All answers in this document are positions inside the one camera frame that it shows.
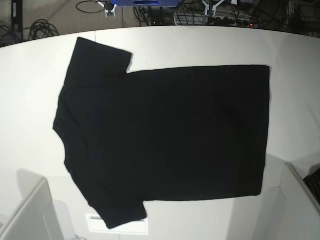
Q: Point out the black T-shirt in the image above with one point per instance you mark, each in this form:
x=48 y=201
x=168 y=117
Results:
x=177 y=134

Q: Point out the blue box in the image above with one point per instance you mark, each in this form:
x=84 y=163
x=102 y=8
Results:
x=146 y=3

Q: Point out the black power strip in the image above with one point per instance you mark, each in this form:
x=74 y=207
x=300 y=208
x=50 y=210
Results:
x=229 y=22

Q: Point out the white left partition panel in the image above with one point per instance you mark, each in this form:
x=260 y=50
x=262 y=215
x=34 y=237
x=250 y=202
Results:
x=35 y=218

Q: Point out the white partition panel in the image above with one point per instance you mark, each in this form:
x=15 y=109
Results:
x=289 y=211
x=35 y=218

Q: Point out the white right partition panel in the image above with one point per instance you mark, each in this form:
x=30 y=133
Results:
x=289 y=211

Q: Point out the black keyboard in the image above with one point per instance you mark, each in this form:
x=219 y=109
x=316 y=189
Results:
x=313 y=183

